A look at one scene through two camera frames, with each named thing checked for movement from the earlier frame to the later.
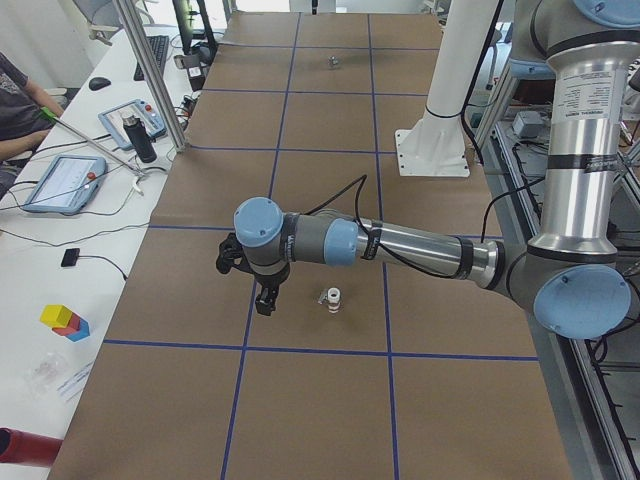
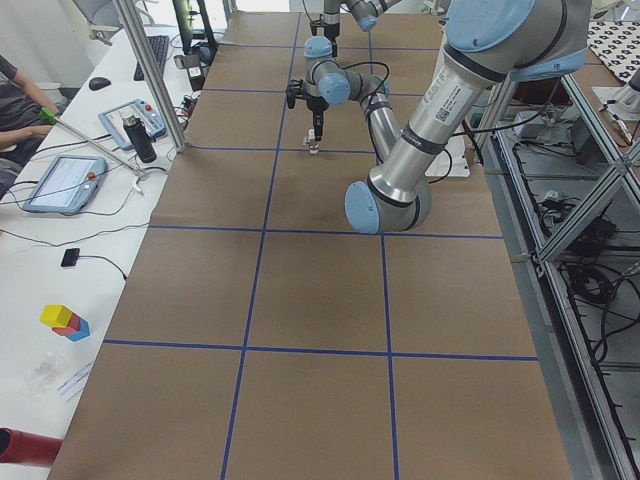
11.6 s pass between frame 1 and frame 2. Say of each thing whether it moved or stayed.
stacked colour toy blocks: stayed
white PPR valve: moved
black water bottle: stayed
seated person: stayed
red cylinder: stayed
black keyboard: stayed
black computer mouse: stayed
